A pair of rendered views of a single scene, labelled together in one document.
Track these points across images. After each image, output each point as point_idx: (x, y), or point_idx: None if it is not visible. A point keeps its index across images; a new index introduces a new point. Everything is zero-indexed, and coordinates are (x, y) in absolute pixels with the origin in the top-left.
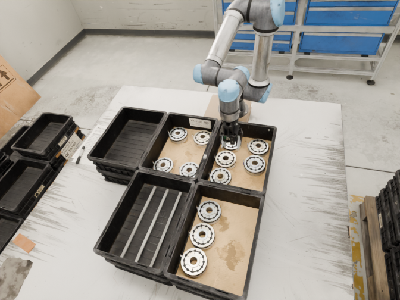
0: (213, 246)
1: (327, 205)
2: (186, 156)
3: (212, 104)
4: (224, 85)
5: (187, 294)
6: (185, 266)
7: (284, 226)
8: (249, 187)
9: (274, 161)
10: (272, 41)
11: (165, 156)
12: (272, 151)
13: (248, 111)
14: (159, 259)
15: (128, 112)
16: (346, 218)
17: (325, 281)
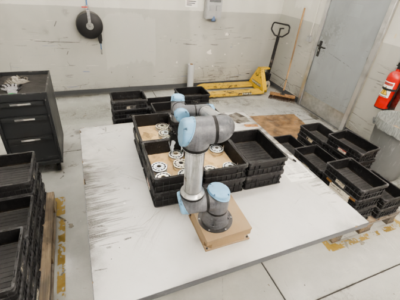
0: (157, 135)
1: (100, 190)
2: (211, 161)
3: (238, 213)
4: (179, 94)
5: None
6: (164, 124)
7: (126, 171)
8: (155, 159)
9: (150, 205)
10: (185, 158)
11: (223, 157)
12: (147, 162)
13: (198, 222)
14: None
15: (282, 162)
16: (86, 187)
17: (97, 159)
